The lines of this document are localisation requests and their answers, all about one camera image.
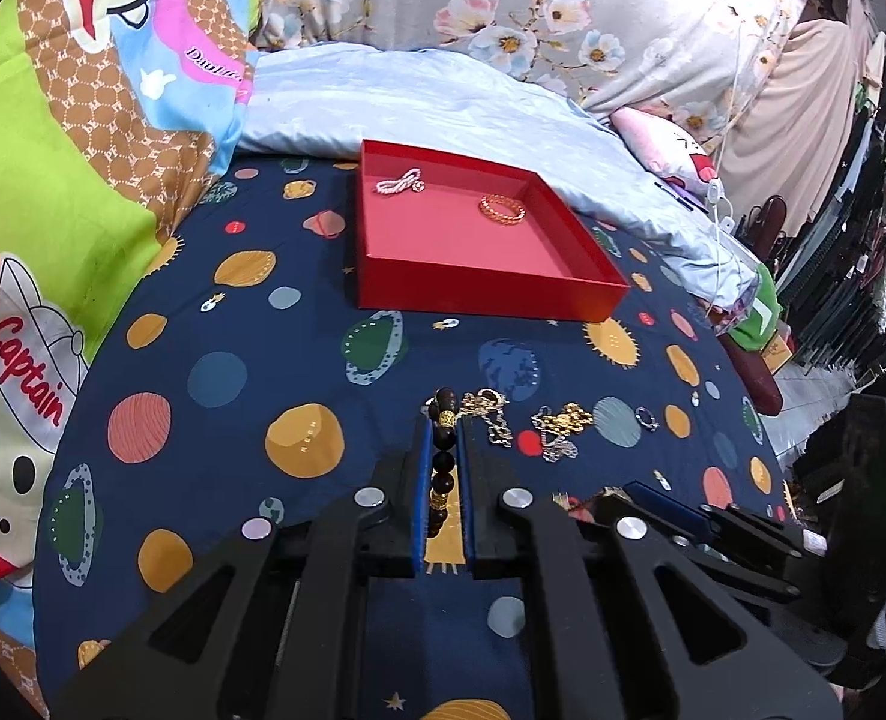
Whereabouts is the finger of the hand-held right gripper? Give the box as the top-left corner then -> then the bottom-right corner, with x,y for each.
687,544 -> 801,607
600,481 -> 809,560

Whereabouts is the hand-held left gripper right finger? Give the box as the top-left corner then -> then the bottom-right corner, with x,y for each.
458,421 -> 843,720

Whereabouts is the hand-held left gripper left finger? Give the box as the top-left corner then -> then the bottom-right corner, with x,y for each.
53,417 -> 433,720

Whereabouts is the dark bead bracelet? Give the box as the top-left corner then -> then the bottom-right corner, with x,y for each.
422,387 -> 465,541

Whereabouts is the gold chain watch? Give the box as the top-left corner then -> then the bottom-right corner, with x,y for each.
458,388 -> 516,451

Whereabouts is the gold pendant necklace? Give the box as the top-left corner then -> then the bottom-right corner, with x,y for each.
519,403 -> 595,463

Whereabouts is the red jewelry tray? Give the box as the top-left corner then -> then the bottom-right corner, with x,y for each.
353,139 -> 631,322

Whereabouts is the dark red stool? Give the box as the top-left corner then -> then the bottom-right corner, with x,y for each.
720,337 -> 785,417

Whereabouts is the navy planet print blanket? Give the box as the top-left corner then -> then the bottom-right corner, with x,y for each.
34,154 -> 800,720

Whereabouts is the cardboard box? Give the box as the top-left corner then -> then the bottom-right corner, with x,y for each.
758,330 -> 797,376

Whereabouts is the green cloth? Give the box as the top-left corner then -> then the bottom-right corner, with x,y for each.
717,262 -> 785,352

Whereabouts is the row of hanging clothes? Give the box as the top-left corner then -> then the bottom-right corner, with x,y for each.
777,0 -> 886,391

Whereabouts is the dark metal chair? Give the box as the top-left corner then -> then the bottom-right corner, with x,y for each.
735,195 -> 793,260

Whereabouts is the purple notebook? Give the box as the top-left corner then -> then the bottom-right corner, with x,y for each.
657,176 -> 710,215

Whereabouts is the pink plush pillow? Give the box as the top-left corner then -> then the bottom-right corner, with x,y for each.
612,106 -> 720,200

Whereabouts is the light blue quilt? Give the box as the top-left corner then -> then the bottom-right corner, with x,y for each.
237,43 -> 759,312

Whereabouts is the beige curtain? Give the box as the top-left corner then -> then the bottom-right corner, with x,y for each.
717,19 -> 872,241

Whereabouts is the cartoon monkey print blanket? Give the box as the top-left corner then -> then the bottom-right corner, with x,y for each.
0,0 -> 279,720

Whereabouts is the grey floral blanket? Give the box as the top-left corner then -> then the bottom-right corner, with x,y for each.
252,0 -> 815,147

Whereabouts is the orange gold twisted bracelet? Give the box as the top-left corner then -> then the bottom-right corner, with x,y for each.
478,193 -> 526,226

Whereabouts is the white pearl bracelet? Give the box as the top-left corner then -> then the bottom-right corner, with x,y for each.
375,169 -> 427,198

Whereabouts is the white charging cable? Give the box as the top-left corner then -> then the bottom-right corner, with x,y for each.
702,0 -> 827,316

